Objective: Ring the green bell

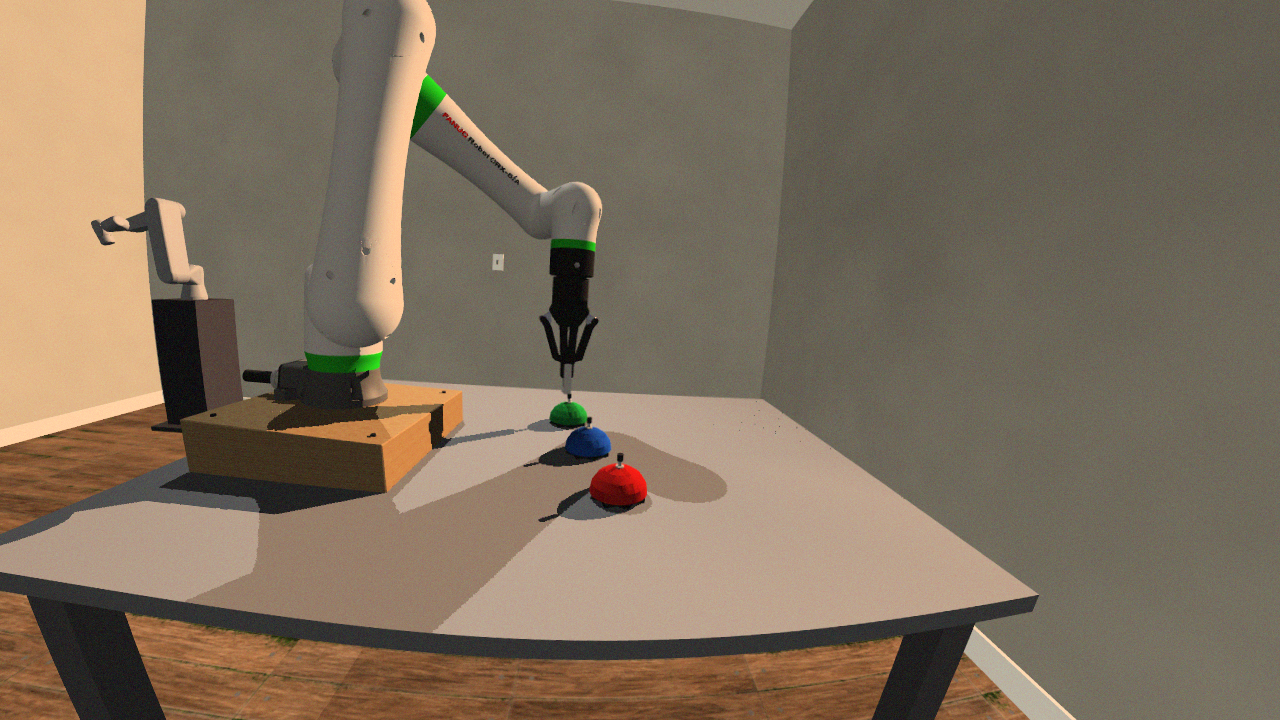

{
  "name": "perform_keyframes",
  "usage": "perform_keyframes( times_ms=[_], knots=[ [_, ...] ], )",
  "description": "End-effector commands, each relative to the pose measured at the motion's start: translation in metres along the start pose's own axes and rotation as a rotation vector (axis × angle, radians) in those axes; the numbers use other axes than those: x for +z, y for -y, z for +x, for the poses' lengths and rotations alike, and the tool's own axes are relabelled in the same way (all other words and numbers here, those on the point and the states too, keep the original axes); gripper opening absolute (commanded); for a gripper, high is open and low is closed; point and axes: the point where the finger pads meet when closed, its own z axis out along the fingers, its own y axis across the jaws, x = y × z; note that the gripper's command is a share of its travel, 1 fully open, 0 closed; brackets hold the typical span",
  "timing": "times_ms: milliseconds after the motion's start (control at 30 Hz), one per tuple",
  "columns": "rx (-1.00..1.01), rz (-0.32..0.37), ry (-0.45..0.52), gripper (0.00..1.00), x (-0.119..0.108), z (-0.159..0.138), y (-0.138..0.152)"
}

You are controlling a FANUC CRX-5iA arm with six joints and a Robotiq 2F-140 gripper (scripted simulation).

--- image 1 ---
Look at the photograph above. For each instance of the green dome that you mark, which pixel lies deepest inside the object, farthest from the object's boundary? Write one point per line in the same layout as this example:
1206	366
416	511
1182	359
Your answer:
568	414

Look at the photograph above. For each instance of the red dome bell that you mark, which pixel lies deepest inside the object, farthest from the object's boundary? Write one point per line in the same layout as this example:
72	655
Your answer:
618	485

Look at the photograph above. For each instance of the blue desk bell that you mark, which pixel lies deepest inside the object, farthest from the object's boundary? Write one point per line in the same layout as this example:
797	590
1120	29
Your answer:
588	442

